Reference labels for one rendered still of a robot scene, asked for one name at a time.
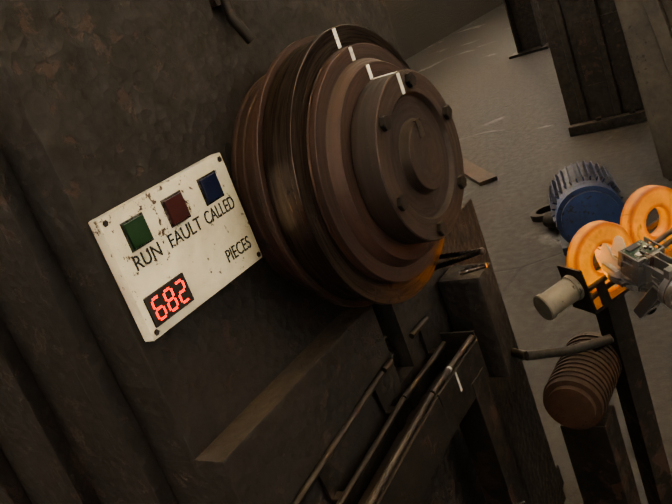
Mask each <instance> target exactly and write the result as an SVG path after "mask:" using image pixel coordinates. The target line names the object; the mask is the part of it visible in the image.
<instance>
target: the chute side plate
mask: <svg viewBox="0 0 672 504"><path fill-rule="evenodd" d="M482 367H483V369H484V372H485V375H486V378H487V379H488V377H489V374H488V371H487V368H486V365H485V362H484V359H483V356H482V352H481V349H480V346H479V343H478V340H477V339H475V340H474V341H473V343H472V344H471V346H470V347H469V349H468V350H467V351H466V353H465V354H464V356H463V357H462V359H461V360H460V362H459V363H458V364H457V366H456V367H455V369H454V370H453V372H452V373H451V375H450V376H449V378H448V379H447V380H446V382H445V384H444V385H443V387H442V388H441V389H440V391H439V392H438V394H437V397H435V398H434V400H433V402H432V404H431V406H430V408H429V410H428V411H427V413H426V415H425V416H424V418H423V420H422V422H421V424H420V425H419V427H418V429H417V431H416V433H415V434H414V436H413V438H412V440H411V441H410V443H409V445H408V447H407V449H406V450H405V452H404V454H403V456H402V458H401V459H400V461H399V463H398V465H397V467H396V468H395V470H394V472H393V474H392V476H391V477H390V479H389V481H388V483H387V485H386V486H385V488H384V490H383V492H382V494H381V496H380V498H379V499H378V501H377V503H376V504H419V502H420V500H421V498H422V496H423V494H424V492H425V490H426V488H427V486H428V484H429V482H430V480H431V478H432V476H433V474H434V472H435V470H436V468H437V466H438V464H439V462H440V460H441V458H442V456H443V454H444V452H445V450H446V448H447V446H448V444H449V442H450V440H451V438H452V436H453V434H454V433H455V431H456V429H457V428H458V426H459V424H460V423H461V421H462V420H463V418H464V416H465V415H466V413H467V412H468V410H469V408H470V407H471V405H472V403H473V402H474V400H475V399H476V396H475V393H474V390H473V387H472V382H473V381H474V379H475V378H476V376H477V374H478V373H479V371H480V370H481V368H482ZM455 372H457V375H458V378H459V381H460V384H461V387H462V392H461V390H460V387H459V384H458V381H457V378H456V375H455Z"/></svg>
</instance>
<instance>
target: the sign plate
mask: <svg viewBox="0 0 672 504"><path fill-rule="evenodd" d="M214 172H215V173H216V176H217V178H218V181H219V183H220V185H221V188H222V190H223V193H224V194H223V195H222V196H220V197H218V198H217V199H215V200H214V201H212V202H210V203H208V201H207V199H206V197H205V194H204V192H203V190H202V187H201V185H200V182H199V181H200V180H202V179H203V178H205V177H207V176H209V175H210V174H212V173H214ZM179 192H181V194H182V196H183V199H184V201H185V203H186V205H187V208H188V210H189V212H190V216H188V217H186V218H185V219H183V220H182V221H180V222H178V223H177V224H175V225H173V224H172V221H171V219H170V217H169V215H168V212H167V210H166V208H165V205H164V203H163V202H164V201H165V200H167V199H169V198H171V197H172V196H174V195H176V194H178V193H179ZM140 215H143V217H144V219H145V221H146V223H147V225H148V228H149V230H150V232H151V234H152V237H153V239H151V240H150V241H148V242H146V243H145V244H143V245H142V246H140V247H138V248H137V249H133V247H132V244H131V242H130V240H129V238H128V236H127V234H126V231H125V229H124V227H123V225H124V224H126V223H128V222H129V221H131V220H133V219H134V218H136V217H138V216H140ZM88 224H89V226H90V228H91V230H92V232H93V234H94V236H95V238H96V240H97V242H98V244H99V247H100V249H101V251H102V253H103V255H104V257H105V259H106V261H107V263H108V265H109V268H110V270H111V272H112V274H113V276H114V278H115V280H116V282H117V284H118V286H119V288H120V291H121V293H122V295H123V297H124V299H125V301H126V303H127V305H128V307H129V309H130V311H131V314H132V316H133V318H134V320H135V322H136V324H137V326H138V328H139V330H140V332H141V334H142V337H143V339H144V341H145V342H148V341H155V340H156V339H158V338H159V337H160V336H161V335H163V334H164V333H165V332H167V331H168V330H169V329H170V328H172V327H173V326H174V325H176V324H177V323H178V322H179V321H181V320H182V319H183V318H185V317H186V316H187V315H188V314H190V313H191V312H192V311H194V310H195V309H196V308H197V307H199V306H200V305H201V304H203V303H204V302H205V301H206V300H208V299H209V298H210V297H212V296H213V295H214V294H216V293H217V292H218V291H219V290H221V289H222V288H223V287H225V286H226V285H227V284H228V283H230V282H231V281H232V280H234V279H235V278H236V277H237V276H239V275H240V274H241V273H243V272H244V271H245V270H246V269H248V268H249V267H250V266H252V265H253V264H254V263H255V262H257V261H258V260H259V259H261V258H262V254H261V251H260V249H259V247H258V244H257V242H256V239H255V237H254V234H253V232H252V230H251V227H250V225H249V222H248V220H247V217H246V215H245V213H244V210H243V208H242V205H241V203H240V200H239V198H238V195H237V193H236V191H235V188H234V186H233V183H232V181H231V178H230V176H229V174H228V171H227V169H226V166H225V164H224V161H223V159H222V157H221V154H220V153H215V154H211V155H209V156H207V157H206V158H204V159H202V160H200V161H198V162H197V163H195V164H193V165H191V166H189V167H187V168H186V169H184V170H182V171H180V172H178V173H177V174H175V175H173V176H171V177H169V178H167V179H166V180H164V181H162V182H160V183H158V184H156V185H155V186H153V187H151V188H149V189H147V190H146V191H144V192H142V193H140V194H138V195H136V196H135V197H133V198H131V199H129V200H127V201H126V202H124V203H122V204H120V205H118V206H116V207H115V208H113V209H111V210H109V211H107V212H105V213H104V214H102V215H100V216H98V217H96V218H95V219H93V220H91V221H89V222H88ZM179 279H180V280H181V281H182V280H183V282H184V284H185V286H186V287H185V288H184V287H183V285H182V282H181V281H180V282H179V283H177V284H176V285H175V282H176V281H177V280H179ZM168 287H169V288H172V290H173V292H174V294H175V295H174V296H173V295H172V293H171V291H170V289H169V290H168V291H166V292H165V295H166V297H167V301H165V299H164V296H163V293H164V291H163V290H165V289H166V288H168ZM182 289H185V291H184V292H182V293H181V294H180V293H179V292H180V291H181V290H182ZM156 295H157V296H158V298H157V299H155V300H154V301H153V303H154V305H155V308H158V307H159V306H160V305H162V306H165V308H166V310H167V312H168V313H167V314H166V313H165V311H164V309H163V307H162V308H161V309H159V310H158V311H157V310H156V309H155V310H154V309H153V307H152V305H151V302H152V298H153V297H155V296H156ZM178 295H181V297H182V300H183V301H184V300H186V299H187V298H189V300H188V301H187V302H186V303H184V302H182V303H181V301H180V298H179V296H178ZM171 297H174V298H176V299H177V301H178V303H179V305H178V309H177V310H175V311H174V312H173V311H172V310H171V311H170V309H169V307H168V305H167V303H169V304H170V306H171V308H172V309H174V308H175V307H176V306H177V304H176V302H175V300H174V299H173V300H172V301H170V302H168V300H169V299H170V298H171ZM156 311H157V312H158V314H159V316H160V318H162V317H163V316H164V315H167V317H166V318H165V319H163V320H162V321H161V319H159V320H158V317H157V315H156V313H155V312H156Z"/></svg>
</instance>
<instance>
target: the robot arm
mask: <svg viewBox="0 0 672 504"><path fill-rule="evenodd" d="M649 241H650V242H651V243H653V244H655V245H657V246H658V249H657V248H656V247H654V246H652V245H650V244H649ZM595 257H596V259H597V261H598V263H599V265H600V267H601V268H602V271H603V272H604V274H605V275H606V277H607V278H608V279H609V280H610V281H611V282H613V283H615V284H618V285H619V286H621V287H622V288H623V287H625V288H627V289H630V290H631V291H639V292H641V291H644V292H647V291H648V292H647V293H646V294H645V295H644V297H643V298H642V299H640V301H639V302H638V304H637V305H636V307H635V308H634V309H633V311H634V313H635V314H636V315H637V316H638V317H639V318H643V317H644V316H646V315H650V314H653V313H654V312H655V311H656V310H657V307H658V306H659V305H660V304H661V303H663V304H665V305H666V306H667V307H668V308H670V309H672V258H671V257H669V256H668V255H666V254H665V247H664V246H662V245H660V244H658V243H657V242H655V241H653V240H651V239H649V238H647V237H645V236H644V240H641V239H640V240H638V241H637V242H635V243H633V244H631V245H629V246H628V247H626V245H625V243H624V240H623V238H622V237H620V236H615V238H614V240H613V243H612V246H611V248H610V247H609V246H608V245H607V244H606V243H603V244H602V246H601V247H598V248H597V249H596V250H595Z"/></svg>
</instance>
